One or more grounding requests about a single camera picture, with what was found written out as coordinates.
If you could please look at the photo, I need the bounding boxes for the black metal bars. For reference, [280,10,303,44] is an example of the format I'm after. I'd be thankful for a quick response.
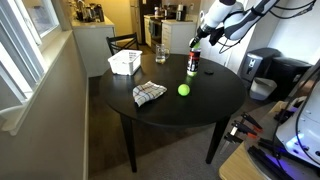
[247,137,296,180]

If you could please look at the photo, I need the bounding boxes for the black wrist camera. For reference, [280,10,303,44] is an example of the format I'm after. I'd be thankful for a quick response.
[208,26,225,47]

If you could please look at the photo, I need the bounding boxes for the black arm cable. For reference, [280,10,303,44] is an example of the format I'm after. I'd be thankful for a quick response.
[218,0,318,54]

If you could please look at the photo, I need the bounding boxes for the white drawer cabinet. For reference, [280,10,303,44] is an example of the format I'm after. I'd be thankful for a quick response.
[161,19,198,56]

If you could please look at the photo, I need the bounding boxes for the black kitchen trash can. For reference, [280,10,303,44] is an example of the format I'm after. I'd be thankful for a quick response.
[240,47,282,83]

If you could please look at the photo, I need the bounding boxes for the white plastic basket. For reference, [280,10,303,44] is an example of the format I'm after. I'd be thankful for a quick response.
[107,49,143,76]

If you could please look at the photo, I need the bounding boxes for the clear glass mug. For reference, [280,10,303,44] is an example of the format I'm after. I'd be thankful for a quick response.
[155,43,171,65]

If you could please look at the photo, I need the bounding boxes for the white kitchen counter cabinet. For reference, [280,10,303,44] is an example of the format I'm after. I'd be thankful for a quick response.
[70,15,117,78]

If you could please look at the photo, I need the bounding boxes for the black coffee maker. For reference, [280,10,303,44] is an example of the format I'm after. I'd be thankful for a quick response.
[175,4,188,22]

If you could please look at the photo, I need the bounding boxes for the black orange bar clamp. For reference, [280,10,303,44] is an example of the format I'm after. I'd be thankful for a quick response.
[231,120,260,140]
[241,112,264,133]

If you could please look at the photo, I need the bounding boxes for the black storage box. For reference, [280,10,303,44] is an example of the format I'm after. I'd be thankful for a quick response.
[266,56,313,102]

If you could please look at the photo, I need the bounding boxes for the black round dining table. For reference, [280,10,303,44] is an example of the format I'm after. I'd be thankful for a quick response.
[98,53,248,173]

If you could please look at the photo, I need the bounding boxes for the grey round mounting plate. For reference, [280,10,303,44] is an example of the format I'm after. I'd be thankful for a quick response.
[244,112,320,180]

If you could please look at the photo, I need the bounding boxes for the light wooden robot table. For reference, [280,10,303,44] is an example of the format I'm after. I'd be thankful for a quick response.
[218,100,320,180]

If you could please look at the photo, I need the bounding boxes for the white door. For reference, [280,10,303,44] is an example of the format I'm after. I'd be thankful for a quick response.
[194,0,249,67]

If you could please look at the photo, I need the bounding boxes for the plaid checkered dish cloth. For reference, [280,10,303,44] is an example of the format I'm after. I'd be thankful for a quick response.
[132,80,168,108]

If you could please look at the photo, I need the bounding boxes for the black kitchen stove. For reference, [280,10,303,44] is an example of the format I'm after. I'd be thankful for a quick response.
[148,16,165,48]

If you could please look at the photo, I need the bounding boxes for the dark countertop appliances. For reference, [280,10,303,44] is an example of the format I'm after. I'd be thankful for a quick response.
[68,0,106,23]

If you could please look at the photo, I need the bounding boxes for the dark can with red band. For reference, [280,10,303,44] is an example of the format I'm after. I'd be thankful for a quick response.
[186,46,203,77]

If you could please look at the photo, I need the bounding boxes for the white window frame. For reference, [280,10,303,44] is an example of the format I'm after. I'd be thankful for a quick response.
[0,0,74,137]

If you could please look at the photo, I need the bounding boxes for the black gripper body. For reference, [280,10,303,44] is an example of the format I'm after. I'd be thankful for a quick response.
[194,24,212,43]

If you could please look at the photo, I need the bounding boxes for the black wooden chair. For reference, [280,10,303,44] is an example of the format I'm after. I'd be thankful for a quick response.
[105,32,140,56]

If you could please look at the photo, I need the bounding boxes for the small white waste bin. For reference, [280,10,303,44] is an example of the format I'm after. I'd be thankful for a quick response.
[249,77,278,102]

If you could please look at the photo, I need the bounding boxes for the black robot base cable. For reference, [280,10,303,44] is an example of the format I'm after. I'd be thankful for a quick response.
[270,68,320,161]

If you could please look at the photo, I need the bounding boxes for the black silver bar clamp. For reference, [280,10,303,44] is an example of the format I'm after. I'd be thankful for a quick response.
[219,132,245,155]

